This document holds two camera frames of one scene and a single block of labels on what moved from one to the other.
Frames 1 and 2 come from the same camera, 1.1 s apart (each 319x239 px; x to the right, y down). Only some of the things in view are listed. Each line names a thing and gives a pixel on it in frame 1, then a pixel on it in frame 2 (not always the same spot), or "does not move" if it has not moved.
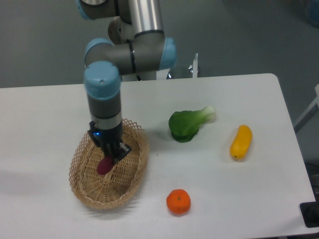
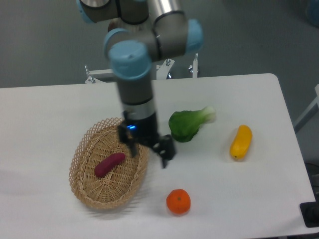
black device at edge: x=309 y=211 does not move
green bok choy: x=184 y=125 does not move
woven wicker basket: x=102 y=191 does not move
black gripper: x=109 y=139 -> x=143 y=131
